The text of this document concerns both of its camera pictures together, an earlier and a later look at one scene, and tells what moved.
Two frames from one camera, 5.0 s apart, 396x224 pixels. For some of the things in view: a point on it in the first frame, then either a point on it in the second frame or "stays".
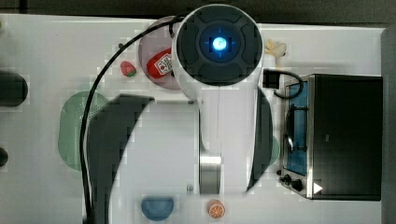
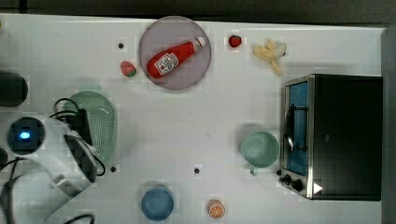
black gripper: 271,78 → 79,124
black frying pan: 13,90 stays
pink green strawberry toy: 128,69 stays
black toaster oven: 332,139 stays
